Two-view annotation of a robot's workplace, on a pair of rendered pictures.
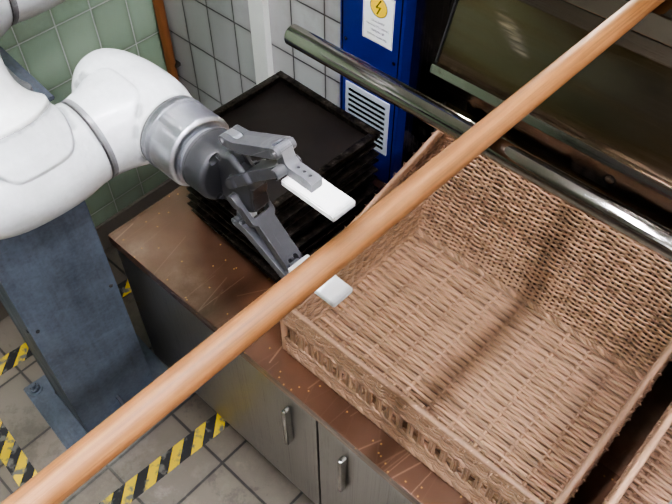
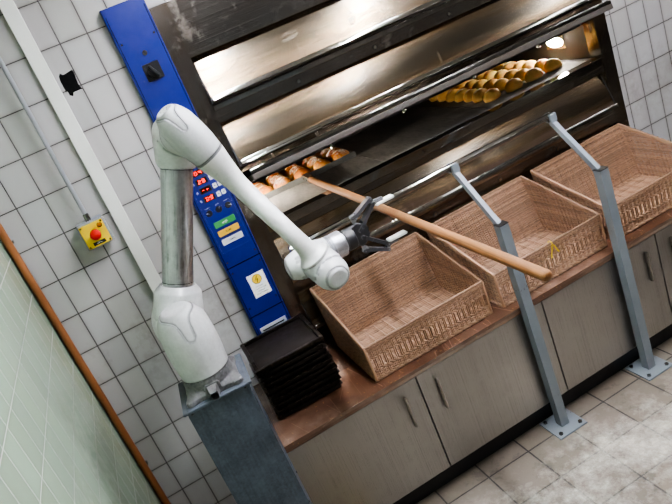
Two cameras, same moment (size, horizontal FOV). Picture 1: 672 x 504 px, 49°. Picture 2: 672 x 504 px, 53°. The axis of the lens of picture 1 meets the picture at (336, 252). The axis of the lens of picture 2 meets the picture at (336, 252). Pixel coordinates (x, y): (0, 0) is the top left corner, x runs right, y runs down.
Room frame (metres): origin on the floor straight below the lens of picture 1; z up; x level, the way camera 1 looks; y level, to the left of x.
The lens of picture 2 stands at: (-0.48, 1.91, 1.93)
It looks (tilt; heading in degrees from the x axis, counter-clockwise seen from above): 20 degrees down; 303
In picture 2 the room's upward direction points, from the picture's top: 23 degrees counter-clockwise
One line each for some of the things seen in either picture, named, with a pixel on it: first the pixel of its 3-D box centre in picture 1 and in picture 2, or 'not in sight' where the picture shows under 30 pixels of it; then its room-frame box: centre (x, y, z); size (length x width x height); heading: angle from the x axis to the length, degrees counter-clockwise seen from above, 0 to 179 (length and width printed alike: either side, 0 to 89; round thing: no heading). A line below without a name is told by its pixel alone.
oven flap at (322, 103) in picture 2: not in sight; (419, 56); (0.53, -0.86, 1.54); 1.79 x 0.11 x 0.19; 47
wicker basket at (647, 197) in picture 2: not in sight; (617, 177); (-0.08, -1.13, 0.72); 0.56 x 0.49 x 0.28; 47
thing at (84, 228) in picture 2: not in sight; (95, 232); (1.52, 0.27, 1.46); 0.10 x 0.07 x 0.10; 47
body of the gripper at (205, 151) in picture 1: (232, 175); (355, 235); (0.58, 0.11, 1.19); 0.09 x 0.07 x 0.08; 46
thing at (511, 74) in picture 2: not in sight; (491, 80); (0.46, -1.59, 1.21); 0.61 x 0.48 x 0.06; 137
